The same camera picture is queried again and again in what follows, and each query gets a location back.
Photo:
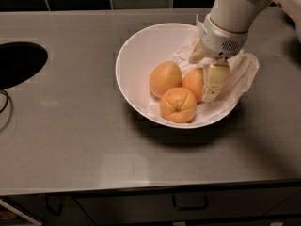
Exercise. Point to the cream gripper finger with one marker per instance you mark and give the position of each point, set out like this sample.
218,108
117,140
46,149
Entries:
214,78
199,53

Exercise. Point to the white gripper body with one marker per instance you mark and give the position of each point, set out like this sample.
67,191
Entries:
219,41

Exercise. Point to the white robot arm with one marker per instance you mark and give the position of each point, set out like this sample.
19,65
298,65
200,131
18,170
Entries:
237,16

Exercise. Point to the white bowl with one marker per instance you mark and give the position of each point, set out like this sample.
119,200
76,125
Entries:
140,55

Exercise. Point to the white crumpled paper towel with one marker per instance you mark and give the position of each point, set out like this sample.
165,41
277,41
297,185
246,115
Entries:
243,68

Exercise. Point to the front orange with scored peel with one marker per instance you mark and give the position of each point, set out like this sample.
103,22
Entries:
178,105

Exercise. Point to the dark drawer front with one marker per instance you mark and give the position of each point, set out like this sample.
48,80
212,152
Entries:
147,208

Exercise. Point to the black round object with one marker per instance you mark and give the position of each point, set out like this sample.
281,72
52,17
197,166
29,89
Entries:
19,61

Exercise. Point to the centre drawer handle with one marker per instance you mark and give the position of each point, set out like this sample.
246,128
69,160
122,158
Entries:
190,201

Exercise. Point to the drawer handle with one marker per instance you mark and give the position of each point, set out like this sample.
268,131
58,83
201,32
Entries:
54,205
190,201

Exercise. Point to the left drawer handle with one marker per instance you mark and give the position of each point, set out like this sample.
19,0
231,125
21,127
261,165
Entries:
54,205

